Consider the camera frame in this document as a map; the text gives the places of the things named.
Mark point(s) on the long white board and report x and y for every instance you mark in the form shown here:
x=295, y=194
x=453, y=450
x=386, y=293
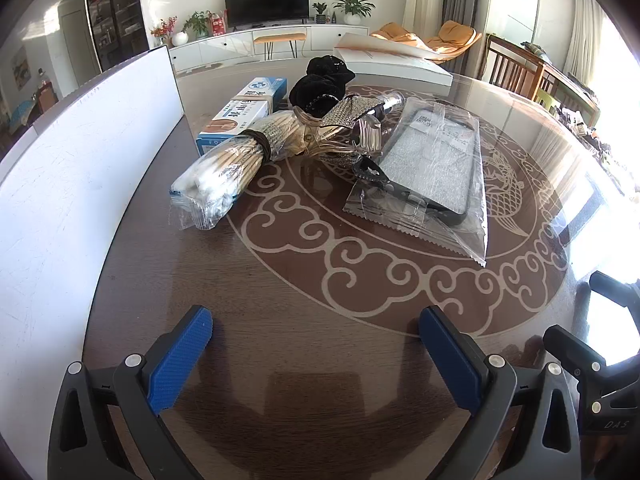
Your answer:
x=75, y=210

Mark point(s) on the orange stool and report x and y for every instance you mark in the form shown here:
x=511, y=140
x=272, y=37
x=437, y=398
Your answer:
x=279, y=36

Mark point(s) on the flat white box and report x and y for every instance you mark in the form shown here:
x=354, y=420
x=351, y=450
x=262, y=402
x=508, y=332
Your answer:
x=395, y=62

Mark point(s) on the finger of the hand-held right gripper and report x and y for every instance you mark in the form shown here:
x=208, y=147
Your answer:
x=612, y=290
x=575, y=357

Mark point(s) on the orange lounge chair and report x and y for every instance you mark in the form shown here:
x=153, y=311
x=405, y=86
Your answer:
x=450, y=37

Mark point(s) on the black rhinestone hair clip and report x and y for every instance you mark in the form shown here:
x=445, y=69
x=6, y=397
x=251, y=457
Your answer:
x=372, y=172

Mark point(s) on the rhinestone bow hair clip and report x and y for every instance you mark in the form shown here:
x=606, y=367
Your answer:
x=350, y=110

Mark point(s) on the large potted plant white pot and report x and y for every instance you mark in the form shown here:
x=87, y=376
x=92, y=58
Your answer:
x=353, y=10

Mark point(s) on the cotton swab pack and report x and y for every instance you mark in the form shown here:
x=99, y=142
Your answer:
x=220, y=175

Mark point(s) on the small potted plant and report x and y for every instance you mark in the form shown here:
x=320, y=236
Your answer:
x=320, y=14

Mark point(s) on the white sheer curtain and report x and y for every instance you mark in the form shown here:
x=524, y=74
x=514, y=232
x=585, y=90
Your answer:
x=586, y=30

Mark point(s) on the clear tube with dark band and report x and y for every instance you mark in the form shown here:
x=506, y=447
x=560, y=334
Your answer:
x=392, y=100

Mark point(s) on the white television cabinet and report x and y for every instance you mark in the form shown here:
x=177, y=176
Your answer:
x=220, y=47

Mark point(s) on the black television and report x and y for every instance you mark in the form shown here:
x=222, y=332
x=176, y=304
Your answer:
x=267, y=5

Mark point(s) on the wooden chair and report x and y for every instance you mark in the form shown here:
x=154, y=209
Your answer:
x=565, y=87
x=510, y=67

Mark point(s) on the clear hair claw clip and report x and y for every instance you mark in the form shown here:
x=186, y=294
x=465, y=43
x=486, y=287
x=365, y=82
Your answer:
x=320, y=136

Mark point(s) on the red flowers in vase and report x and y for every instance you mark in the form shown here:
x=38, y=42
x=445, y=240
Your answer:
x=164, y=30

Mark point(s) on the phone case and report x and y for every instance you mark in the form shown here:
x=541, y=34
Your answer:
x=430, y=170

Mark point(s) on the leafy green potted plant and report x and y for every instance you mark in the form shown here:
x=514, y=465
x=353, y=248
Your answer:
x=197, y=24

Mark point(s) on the blue and white carton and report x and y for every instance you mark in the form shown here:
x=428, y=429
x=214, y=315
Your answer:
x=250, y=97

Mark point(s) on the clutter pile on chair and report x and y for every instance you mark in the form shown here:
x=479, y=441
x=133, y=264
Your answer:
x=595, y=145

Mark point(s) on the blue patterned cloth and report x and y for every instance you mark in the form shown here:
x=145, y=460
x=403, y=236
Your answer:
x=22, y=112

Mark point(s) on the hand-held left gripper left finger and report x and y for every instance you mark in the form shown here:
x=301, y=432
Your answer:
x=180, y=360

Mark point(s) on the framed wall painting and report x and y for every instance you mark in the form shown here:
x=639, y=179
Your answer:
x=21, y=67

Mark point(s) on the black glass display cabinet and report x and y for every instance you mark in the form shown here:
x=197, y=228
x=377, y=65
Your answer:
x=117, y=10

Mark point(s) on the round white vase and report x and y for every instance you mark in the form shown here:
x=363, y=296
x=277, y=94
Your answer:
x=179, y=39

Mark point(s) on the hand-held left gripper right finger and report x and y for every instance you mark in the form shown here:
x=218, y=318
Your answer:
x=450, y=360

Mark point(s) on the red gift bag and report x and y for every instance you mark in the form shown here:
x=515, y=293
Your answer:
x=218, y=25

